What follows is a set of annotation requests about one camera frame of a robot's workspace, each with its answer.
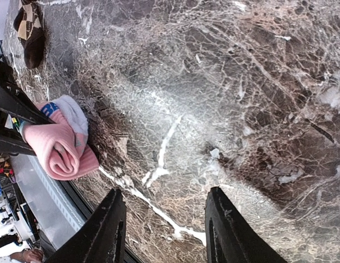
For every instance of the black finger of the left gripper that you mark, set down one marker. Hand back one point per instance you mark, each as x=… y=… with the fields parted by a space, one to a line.
x=16 y=103
x=11 y=146

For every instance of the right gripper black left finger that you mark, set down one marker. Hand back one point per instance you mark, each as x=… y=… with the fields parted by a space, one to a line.
x=101 y=238

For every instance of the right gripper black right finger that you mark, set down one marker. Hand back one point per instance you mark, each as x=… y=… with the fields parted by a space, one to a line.
x=228 y=235

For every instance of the pink teal patterned sock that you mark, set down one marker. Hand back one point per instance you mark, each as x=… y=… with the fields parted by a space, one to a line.
x=61 y=147

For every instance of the brown argyle sock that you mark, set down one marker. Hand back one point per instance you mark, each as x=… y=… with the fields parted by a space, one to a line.
x=29 y=27

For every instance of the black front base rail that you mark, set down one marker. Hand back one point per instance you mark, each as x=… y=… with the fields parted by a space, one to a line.
x=86 y=210

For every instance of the white slotted cable duct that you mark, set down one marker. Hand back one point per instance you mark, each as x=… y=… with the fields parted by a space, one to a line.
x=61 y=199

